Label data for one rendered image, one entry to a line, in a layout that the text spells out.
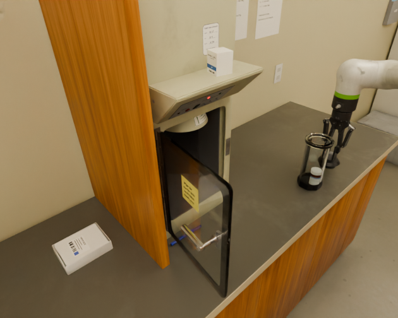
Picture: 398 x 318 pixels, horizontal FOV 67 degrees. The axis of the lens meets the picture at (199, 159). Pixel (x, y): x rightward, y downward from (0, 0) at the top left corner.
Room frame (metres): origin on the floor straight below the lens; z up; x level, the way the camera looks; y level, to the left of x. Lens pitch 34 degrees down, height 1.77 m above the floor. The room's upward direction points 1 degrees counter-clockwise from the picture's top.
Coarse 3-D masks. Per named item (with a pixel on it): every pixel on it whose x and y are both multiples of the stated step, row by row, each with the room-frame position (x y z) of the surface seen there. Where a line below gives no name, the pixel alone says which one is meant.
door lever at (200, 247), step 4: (184, 224) 0.54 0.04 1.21; (184, 228) 0.52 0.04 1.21; (188, 228) 0.52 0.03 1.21; (184, 232) 0.51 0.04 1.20; (188, 232) 0.51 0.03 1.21; (192, 232) 0.51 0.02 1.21; (188, 236) 0.50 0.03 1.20; (192, 236) 0.50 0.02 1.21; (212, 236) 0.50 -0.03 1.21; (192, 240) 0.49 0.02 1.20; (196, 240) 0.48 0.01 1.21; (208, 240) 0.48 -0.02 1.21; (212, 240) 0.48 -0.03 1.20; (216, 240) 0.48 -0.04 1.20; (196, 244) 0.47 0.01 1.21; (200, 244) 0.47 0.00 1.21; (204, 244) 0.47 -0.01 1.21; (208, 244) 0.48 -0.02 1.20; (196, 248) 0.47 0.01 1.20; (200, 248) 0.46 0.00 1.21; (204, 248) 0.47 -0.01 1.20
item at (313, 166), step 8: (312, 136) 1.05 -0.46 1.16; (320, 136) 1.05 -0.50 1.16; (328, 136) 1.03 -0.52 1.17; (312, 144) 0.98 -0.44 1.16; (320, 144) 0.97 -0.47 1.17; (328, 144) 0.97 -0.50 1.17; (312, 152) 0.98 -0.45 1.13; (320, 152) 0.97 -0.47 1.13; (328, 152) 0.98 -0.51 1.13; (304, 160) 1.01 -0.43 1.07; (312, 160) 0.98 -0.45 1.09; (320, 160) 0.97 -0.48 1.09; (304, 168) 1.00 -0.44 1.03; (312, 168) 0.97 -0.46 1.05; (320, 168) 0.97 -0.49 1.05; (304, 176) 0.99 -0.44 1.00; (312, 176) 0.97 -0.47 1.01; (320, 176) 0.97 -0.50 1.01; (312, 184) 0.97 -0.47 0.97
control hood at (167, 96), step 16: (240, 64) 0.87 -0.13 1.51; (176, 80) 0.75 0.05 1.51; (192, 80) 0.75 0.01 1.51; (208, 80) 0.74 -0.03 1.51; (224, 80) 0.74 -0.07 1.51; (240, 80) 0.78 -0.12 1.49; (160, 96) 0.67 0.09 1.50; (176, 96) 0.65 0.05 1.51; (192, 96) 0.67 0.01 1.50; (224, 96) 0.84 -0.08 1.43; (160, 112) 0.68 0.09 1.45
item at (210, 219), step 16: (176, 144) 0.63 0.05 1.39; (176, 160) 0.63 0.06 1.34; (192, 160) 0.57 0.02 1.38; (176, 176) 0.63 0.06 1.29; (192, 176) 0.57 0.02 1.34; (208, 176) 0.51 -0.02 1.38; (176, 192) 0.64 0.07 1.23; (208, 192) 0.51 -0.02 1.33; (224, 192) 0.47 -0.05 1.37; (176, 208) 0.65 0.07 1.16; (192, 208) 0.57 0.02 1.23; (208, 208) 0.51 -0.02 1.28; (224, 208) 0.47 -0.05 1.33; (176, 224) 0.65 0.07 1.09; (192, 224) 0.58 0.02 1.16; (208, 224) 0.51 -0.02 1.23; (224, 224) 0.47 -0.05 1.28; (176, 240) 0.66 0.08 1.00; (224, 240) 0.46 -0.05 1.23; (192, 256) 0.58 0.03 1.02; (208, 256) 0.51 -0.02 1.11; (224, 256) 0.46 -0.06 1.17; (208, 272) 0.52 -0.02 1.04; (224, 272) 0.46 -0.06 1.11; (224, 288) 0.46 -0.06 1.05
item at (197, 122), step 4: (200, 116) 0.87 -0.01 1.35; (204, 116) 0.89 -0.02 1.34; (188, 120) 0.84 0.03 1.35; (192, 120) 0.85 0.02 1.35; (196, 120) 0.85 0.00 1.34; (200, 120) 0.86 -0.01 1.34; (204, 120) 0.88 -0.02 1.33; (180, 124) 0.83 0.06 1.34; (184, 124) 0.83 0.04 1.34; (188, 124) 0.84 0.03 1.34; (192, 124) 0.84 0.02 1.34; (196, 124) 0.85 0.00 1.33; (200, 124) 0.85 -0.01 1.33; (204, 124) 0.87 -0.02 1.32; (168, 128) 0.84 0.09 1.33; (172, 128) 0.83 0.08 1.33; (176, 128) 0.83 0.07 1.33; (180, 128) 0.83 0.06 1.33; (184, 128) 0.83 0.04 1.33; (188, 128) 0.83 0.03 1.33; (192, 128) 0.83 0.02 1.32; (196, 128) 0.84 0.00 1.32
